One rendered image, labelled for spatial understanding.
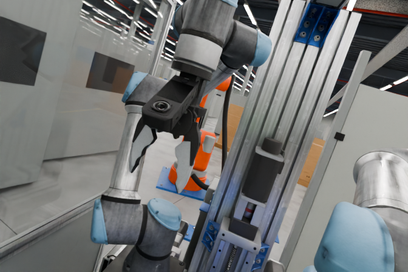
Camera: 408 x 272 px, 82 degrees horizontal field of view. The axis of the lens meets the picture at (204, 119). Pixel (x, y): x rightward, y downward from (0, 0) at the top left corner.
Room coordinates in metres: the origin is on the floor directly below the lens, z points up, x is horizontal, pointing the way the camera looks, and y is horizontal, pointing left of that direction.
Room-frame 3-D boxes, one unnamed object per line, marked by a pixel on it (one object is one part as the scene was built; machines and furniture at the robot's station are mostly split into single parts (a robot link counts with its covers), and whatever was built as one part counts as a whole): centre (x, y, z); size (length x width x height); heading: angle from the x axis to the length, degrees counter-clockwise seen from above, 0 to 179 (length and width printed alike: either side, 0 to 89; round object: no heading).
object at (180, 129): (0.41, 0.04, 1.62); 0.09 x 0.08 x 0.12; 168
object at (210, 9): (0.41, 0.05, 1.78); 0.09 x 0.08 x 0.11; 23
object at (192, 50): (0.40, 0.05, 1.70); 0.08 x 0.08 x 0.05
